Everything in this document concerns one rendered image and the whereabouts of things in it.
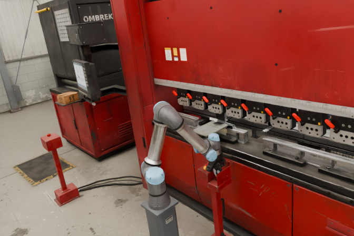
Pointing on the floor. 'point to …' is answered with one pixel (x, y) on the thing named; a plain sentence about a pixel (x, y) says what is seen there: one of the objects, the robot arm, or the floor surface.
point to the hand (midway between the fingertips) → (217, 177)
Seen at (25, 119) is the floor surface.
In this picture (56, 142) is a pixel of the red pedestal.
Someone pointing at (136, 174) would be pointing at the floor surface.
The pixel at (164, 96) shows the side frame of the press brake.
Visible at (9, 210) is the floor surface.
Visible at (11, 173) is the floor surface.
